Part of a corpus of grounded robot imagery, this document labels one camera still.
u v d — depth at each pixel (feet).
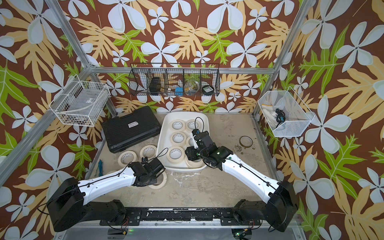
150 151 3.23
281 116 2.64
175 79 3.20
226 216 2.46
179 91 3.12
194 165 2.84
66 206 1.34
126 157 3.14
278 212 1.26
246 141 3.40
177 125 3.66
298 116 2.42
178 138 3.39
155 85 3.23
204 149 1.92
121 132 3.32
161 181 2.69
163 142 3.30
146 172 1.99
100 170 2.91
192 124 3.66
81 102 2.59
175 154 3.19
